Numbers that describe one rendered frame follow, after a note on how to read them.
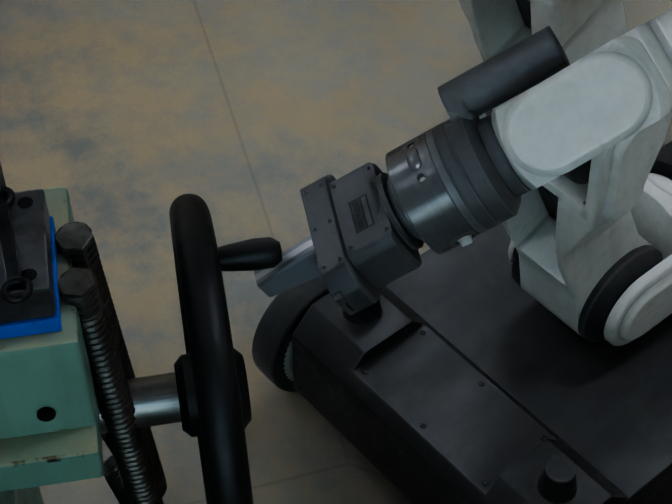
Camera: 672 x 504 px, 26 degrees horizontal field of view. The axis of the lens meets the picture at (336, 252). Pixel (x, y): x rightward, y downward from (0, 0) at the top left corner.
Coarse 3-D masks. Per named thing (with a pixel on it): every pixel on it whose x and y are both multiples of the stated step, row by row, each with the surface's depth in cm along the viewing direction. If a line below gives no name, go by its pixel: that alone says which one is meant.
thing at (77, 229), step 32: (64, 224) 95; (64, 256) 94; (96, 256) 95; (64, 288) 91; (96, 288) 91; (96, 320) 93; (96, 352) 96; (96, 384) 99; (128, 416) 102; (128, 448) 105; (128, 480) 109; (160, 480) 119
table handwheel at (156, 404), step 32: (192, 224) 97; (192, 256) 95; (192, 288) 93; (192, 320) 93; (224, 320) 93; (192, 352) 92; (224, 352) 92; (128, 384) 104; (160, 384) 104; (192, 384) 102; (224, 384) 91; (160, 416) 104; (192, 416) 103; (224, 416) 91; (224, 448) 91; (224, 480) 92
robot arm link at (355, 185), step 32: (416, 160) 107; (320, 192) 113; (352, 192) 112; (384, 192) 109; (416, 192) 107; (448, 192) 106; (320, 224) 112; (352, 224) 110; (384, 224) 109; (416, 224) 107; (448, 224) 107; (320, 256) 110; (352, 256) 109; (384, 256) 109; (416, 256) 111; (352, 288) 108
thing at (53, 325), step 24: (0, 168) 95; (24, 192) 92; (24, 216) 91; (48, 216) 94; (24, 240) 90; (48, 240) 91; (0, 264) 88; (24, 264) 88; (48, 264) 89; (24, 288) 87; (48, 288) 87; (0, 312) 88; (24, 312) 88; (48, 312) 89; (0, 336) 89
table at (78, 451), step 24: (96, 408) 98; (48, 432) 96; (72, 432) 96; (96, 432) 96; (0, 456) 94; (24, 456) 94; (48, 456) 94; (72, 456) 95; (96, 456) 95; (0, 480) 95; (24, 480) 95; (48, 480) 96; (72, 480) 96
